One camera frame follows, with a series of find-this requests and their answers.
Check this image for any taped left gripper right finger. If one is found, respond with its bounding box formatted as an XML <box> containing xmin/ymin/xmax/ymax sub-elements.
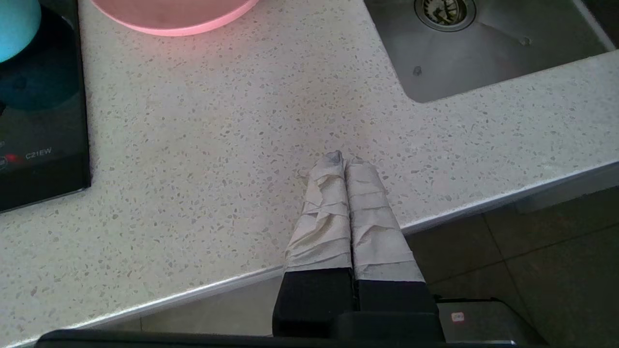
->
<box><xmin>344</xmin><ymin>159</ymin><xmax>445</xmax><ymax>339</ymax></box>

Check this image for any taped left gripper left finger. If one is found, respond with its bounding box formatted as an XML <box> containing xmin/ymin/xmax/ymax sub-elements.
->
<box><xmin>272</xmin><ymin>151</ymin><xmax>358</xmax><ymax>337</ymax></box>

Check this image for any pink plastic plate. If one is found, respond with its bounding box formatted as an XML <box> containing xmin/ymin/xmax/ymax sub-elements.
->
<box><xmin>89</xmin><ymin>0</ymin><xmax>259</xmax><ymax>37</ymax></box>

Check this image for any teal plastic bowl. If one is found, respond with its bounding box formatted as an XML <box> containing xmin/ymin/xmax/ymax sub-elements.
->
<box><xmin>0</xmin><ymin>0</ymin><xmax>42</xmax><ymax>63</ymax></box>

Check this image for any grey black robot base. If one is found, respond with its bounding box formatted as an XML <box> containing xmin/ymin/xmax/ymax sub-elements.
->
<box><xmin>435</xmin><ymin>297</ymin><xmax>549</xmax><ymax>346</ymax></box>

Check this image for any stainless steel sink basin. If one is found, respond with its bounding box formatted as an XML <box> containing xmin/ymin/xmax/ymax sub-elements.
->
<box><xmin>364</xmin><ymin>0</ymin><xmax>617</xmax><ymax>103</ymax></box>

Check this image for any round metal drain strainer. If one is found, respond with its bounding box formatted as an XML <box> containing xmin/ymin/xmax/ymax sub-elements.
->
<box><xmin>414</xmin><ymin>0</ymin><xmax>477</xmax><ymax>32</ymax></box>

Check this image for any black induction cooktop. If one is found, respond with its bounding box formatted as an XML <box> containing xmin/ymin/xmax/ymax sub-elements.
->
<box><xmin>0</xmin><ymin>0</ymin><xmax>92</xmax><ymax>213</ymax></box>

